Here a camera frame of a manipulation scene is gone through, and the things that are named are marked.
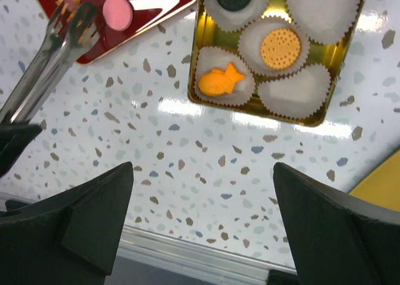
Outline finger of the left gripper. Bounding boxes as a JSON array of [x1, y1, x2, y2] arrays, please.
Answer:
[[0, 123, 42, 176]]

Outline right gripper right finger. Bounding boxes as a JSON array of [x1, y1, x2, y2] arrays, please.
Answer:
[[273, 162, 399, 284]]

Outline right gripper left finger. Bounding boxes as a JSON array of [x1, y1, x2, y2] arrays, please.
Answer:
[[1, 162, 134, 284]]

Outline metal serving tongs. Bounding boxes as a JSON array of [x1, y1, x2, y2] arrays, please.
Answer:
[[1, 2, 100, 124]]

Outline pink round cookie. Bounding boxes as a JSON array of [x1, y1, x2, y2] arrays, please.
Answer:
[[102, 0, 133, 31]]

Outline gold cookie tin box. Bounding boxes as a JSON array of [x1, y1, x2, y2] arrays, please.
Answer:
[[188, 0, 364, 126]]

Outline round tan biscuit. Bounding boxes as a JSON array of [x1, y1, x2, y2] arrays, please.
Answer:
[[260, 28, 301, 70]]

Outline orange fish cookie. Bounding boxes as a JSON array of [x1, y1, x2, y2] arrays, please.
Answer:
[[198, 62, 246, 97]]

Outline gold tin lid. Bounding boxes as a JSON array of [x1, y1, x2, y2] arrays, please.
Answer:
[[349, 151, 400, 212]]

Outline white paper cup bottom-right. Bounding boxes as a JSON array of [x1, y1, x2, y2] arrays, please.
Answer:
[[258, 64, 331, 119]]

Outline red serving tray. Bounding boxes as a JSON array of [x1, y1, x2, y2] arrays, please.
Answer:
[[38, 0, 196, 64]]

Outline white paper cup bottom-left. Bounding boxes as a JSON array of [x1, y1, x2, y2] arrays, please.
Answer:
[[194, 46, 256, 107]]

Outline white paper cup top-right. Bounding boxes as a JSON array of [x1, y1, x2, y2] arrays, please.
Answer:
[[286, 0, 361, 45]]

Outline white paper cup top-left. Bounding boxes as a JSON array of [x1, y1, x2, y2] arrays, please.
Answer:
[[203, 0, 269, 32]]

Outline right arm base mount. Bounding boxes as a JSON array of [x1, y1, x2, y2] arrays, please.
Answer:
[[266, 270, 299, 285]]

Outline aluminium front rail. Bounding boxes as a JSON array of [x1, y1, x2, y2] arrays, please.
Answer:
[[0, 191, 298, 285]]

